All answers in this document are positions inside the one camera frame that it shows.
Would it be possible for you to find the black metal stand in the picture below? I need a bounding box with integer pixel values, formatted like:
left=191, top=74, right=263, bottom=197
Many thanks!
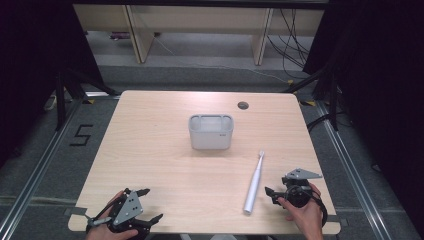
left=283, top=63, right=342, bottom=132
left=54, top=67, right=122, bottom=132

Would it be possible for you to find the metal floor rail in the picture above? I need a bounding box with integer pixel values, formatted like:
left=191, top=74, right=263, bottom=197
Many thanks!
left=0, top=99, right=85, bottom=240
left=314, top=99, right=392, bottom=240

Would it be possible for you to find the white electric toothbrush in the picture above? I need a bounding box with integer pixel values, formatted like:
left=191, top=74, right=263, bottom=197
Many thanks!
left=242, top=149, right=266, bottom=216

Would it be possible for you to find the light wooden desk frame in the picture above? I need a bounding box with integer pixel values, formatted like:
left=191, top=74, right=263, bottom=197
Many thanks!
left=73, top=3, right=326, bottom=66

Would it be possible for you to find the person's left hand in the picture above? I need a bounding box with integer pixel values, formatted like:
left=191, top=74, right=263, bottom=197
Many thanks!
left=85, top=190, right=140, bottom=240

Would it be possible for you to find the grey plastic holder box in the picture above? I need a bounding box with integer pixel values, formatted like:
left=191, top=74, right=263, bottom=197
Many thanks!
left=187, top=113, right=235, bottom=151

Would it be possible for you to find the dark flat box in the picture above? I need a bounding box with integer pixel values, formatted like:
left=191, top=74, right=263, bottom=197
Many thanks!
left=109, top=31, right=132, bottom=41

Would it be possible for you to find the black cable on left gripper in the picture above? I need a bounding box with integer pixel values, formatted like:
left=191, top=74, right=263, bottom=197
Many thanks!
left=87, top=192, right=127, bottom=228

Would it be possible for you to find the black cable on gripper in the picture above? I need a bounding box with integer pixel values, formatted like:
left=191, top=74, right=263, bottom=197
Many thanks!
left=309, top=189, right=330, bottom=228
left=87, top=192, right=127, bottom=228

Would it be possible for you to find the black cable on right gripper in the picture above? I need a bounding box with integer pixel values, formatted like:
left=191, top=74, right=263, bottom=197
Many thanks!
left=309, top=189, right=330, bottom=228

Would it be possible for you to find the grey plug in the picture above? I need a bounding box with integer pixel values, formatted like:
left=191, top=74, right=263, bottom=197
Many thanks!
left=84, top=215, right=113, bottom=228

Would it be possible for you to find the black floor cable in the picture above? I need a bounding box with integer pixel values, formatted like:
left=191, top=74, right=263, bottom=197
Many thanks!
left=305, top=112, right=332, bottom=133

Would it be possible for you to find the dark curtain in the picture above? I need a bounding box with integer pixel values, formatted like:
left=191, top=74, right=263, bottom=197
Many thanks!
left=0, top=0, right=105, bottom=169
left=302, top=0, right=424, bottom=234

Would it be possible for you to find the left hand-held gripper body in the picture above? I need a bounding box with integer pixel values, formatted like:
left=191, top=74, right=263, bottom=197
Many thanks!
left=108, top=188, right=153, bottom=240

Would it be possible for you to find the bundle of black hanging cables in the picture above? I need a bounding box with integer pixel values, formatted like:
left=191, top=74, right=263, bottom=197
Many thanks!
left=266, top=8, right=315, bottom=80

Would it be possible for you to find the pale coiled cable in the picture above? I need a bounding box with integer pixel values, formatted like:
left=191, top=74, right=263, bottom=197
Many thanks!
left=42, top=94, right=60, bottom=112

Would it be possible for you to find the person's right hand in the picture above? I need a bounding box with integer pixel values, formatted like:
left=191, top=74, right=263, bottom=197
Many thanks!
left=277, top=184, right=325, bottom=240

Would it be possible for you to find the grey tape piece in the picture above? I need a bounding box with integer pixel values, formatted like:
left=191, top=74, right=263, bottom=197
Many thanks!
left=327, top=215, right=350, bottom=228
left=64, top=206, right=88, bottom=218

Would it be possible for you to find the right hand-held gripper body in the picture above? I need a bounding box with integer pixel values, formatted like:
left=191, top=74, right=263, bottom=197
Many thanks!
left=281, top=167, right=323, bottom=209

